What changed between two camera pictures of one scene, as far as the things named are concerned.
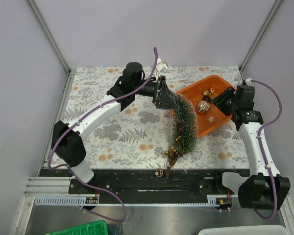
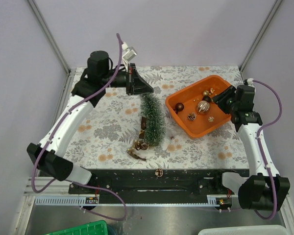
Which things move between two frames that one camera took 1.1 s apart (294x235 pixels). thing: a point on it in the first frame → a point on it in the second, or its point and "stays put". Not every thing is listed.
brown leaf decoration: [172, 153] → [140, 144]
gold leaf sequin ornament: [211, 119] stays put
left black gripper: [163, 99] → [135, 84]
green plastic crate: [99, 227] stays put
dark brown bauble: [207, 98] stays put
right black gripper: [219, 101] stays put
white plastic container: [278, 229] stays put
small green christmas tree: [187, 114] → [151, 107]
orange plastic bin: [201, 93] stays put
